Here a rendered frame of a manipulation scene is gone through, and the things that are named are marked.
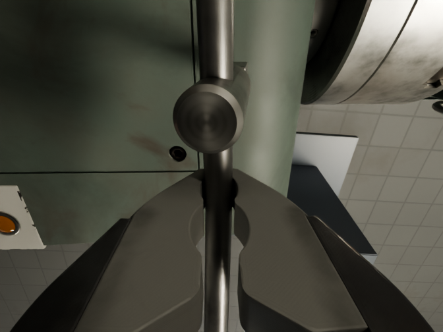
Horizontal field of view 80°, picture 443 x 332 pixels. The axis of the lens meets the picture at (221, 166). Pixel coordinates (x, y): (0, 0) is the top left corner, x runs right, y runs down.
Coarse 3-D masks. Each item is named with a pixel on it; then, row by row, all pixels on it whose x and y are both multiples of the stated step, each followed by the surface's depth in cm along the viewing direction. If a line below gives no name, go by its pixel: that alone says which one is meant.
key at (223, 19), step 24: (216, 0) 8; (216, 24) 8; (216, 48) 8; (216, 72) 9; (216, 168) 10; (216, 192) 11; (216, 216) 11; (216, 240) 12; (216, 264) 12; (216, 288) 12; (216, 312) 12
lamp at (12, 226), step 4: (0, 216) 24; (0, 220) 25; (4, 220) 25; (8, 220) 25; (0, 224) 25; (4, 224) 25; (8, 224) 25; (12, 224) 25; (0, 228) 25; (4, 228) 25; (8, 228) 25; (12, 228) 25; (4, 232) 25; (8, 232) 25
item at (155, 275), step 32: (160, 192) 10; (192, 192) 10; (160, 224) 9; (192, 224) 9; (128, 256) 8; (160, 256) 8; (192, 256) 8; (96, 288) 7; (128, 288) 7; (160, 288) 7; (192, 288) 7; (96, 320) 6; (128, 320) 6; (160, 320) 6; (192, 320) 7
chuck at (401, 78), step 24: (432, 0) 19; (408, 24) 20; (432, 24) 20; (408, 48) 22; (432, 48) 22; (384, 72) 24; (408, 72) 24; (432, 72) 25; (360, 96) 29; (384, 96) 29; (408, 96) 29
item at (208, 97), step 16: (240, 64) 16; (208, 80) 8; (224, 80) 9; (240, 80) 10; (192, 96) 8; (208, 96) 8; (224, 96) 8; (240, 96) 9; (176, 112) 8; (192, 112) 8; (208, 112) 8; (224, 112) 8; (240, 112) 8; (176, 128) 8; (192, 128) 8; (208, 128) 8; (224, 128) 8; (240, 128) 8; (192, 144) 8; (208, 144) 8; (224, 144) 8
